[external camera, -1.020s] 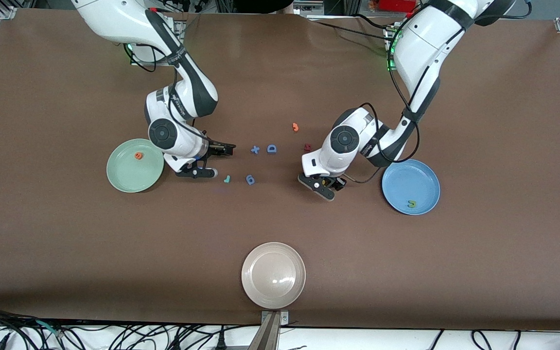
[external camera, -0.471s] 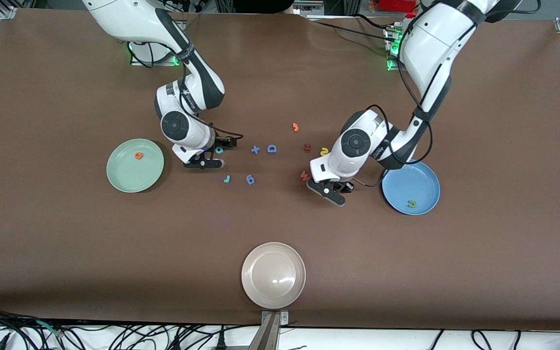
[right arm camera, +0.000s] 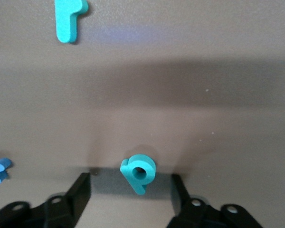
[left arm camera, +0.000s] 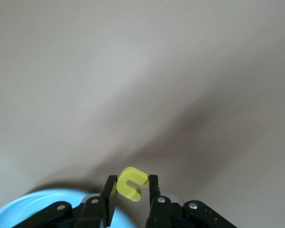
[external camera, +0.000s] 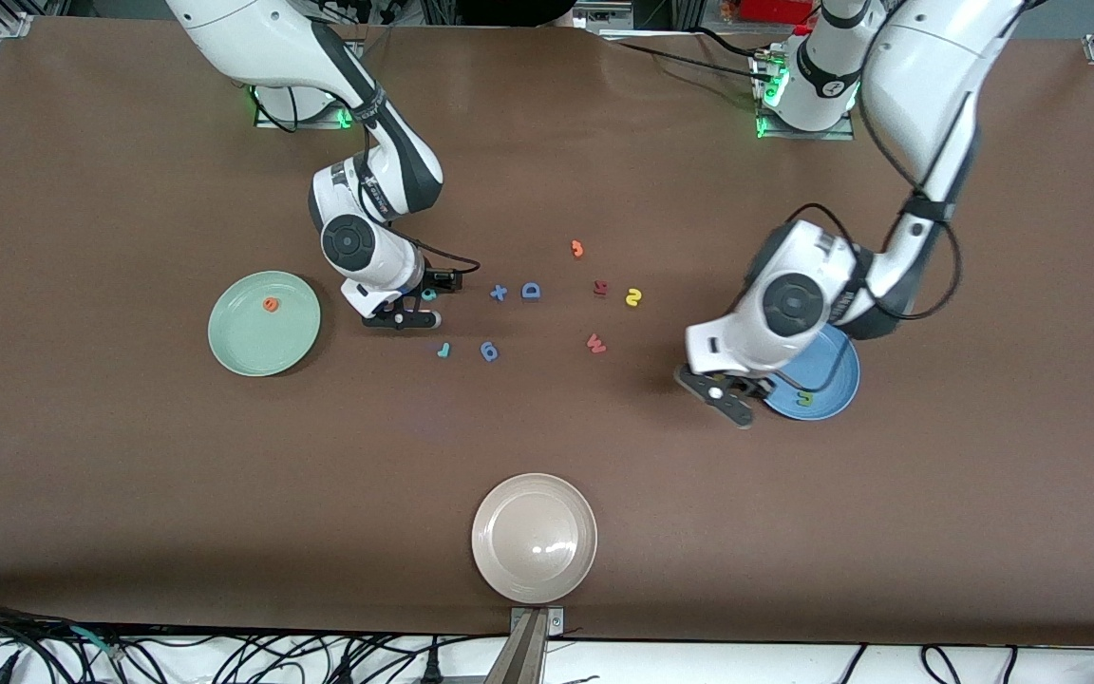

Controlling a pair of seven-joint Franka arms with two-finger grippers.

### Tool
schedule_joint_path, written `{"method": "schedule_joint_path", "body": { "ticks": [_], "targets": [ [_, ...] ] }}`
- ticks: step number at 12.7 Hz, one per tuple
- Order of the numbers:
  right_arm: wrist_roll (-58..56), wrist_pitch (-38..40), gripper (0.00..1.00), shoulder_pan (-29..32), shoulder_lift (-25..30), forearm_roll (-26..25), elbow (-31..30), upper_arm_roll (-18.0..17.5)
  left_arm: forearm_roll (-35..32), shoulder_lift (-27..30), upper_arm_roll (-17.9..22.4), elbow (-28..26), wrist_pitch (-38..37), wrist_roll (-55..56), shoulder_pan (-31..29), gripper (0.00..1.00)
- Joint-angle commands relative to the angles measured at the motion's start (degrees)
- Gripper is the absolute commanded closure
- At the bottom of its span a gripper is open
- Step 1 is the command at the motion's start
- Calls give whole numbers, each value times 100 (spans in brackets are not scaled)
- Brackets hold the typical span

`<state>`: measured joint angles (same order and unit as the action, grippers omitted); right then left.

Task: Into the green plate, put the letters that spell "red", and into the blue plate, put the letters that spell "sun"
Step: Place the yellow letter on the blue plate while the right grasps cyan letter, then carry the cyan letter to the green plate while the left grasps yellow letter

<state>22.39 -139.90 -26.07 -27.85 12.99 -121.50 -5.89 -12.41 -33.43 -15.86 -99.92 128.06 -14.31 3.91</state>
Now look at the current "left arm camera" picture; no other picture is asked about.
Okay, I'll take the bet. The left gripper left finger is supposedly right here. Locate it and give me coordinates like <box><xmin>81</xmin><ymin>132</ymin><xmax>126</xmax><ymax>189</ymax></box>
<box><xmin>13</xmin><ymin>175</ymin><xmax>118</xmax><ymax>228</ymax></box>

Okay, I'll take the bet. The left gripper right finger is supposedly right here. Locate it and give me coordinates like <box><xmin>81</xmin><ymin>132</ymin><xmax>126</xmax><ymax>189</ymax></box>
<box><xmin>146</xmin><ymin>174</ymin><xmax>238</xmax><ymax>228</ymax></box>

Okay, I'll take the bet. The yellow foam letter c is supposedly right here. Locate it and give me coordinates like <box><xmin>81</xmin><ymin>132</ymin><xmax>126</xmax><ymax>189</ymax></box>
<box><xmin>115</xmin><ymin>167</ymin><xmax>149</xmax><ymax>202</ymax></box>

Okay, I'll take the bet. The blue plate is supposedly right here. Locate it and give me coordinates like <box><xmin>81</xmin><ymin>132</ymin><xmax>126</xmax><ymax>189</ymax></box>
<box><xmin>0</xmin><ymin>189</ymin><xmax>133</xmax><ymax>228</ymax></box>

